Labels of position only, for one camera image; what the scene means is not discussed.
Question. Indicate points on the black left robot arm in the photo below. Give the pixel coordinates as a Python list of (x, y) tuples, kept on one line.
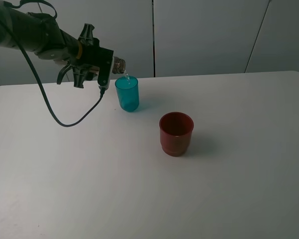
[(40, 34)]

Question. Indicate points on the teal translucent plastic cup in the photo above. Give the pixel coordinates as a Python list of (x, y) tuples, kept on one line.
[(128, 93)]

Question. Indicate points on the brown translucent water bottle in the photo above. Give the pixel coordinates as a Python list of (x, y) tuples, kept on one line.
[(118, 66)]

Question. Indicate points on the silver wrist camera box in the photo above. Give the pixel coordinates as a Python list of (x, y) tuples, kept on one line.
[(105, 72)]

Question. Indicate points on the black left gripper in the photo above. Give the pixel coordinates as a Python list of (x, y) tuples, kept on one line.
[(87, 56)]

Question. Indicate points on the red plastic cup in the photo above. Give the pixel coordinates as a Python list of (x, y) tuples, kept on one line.
[(175, 133)]

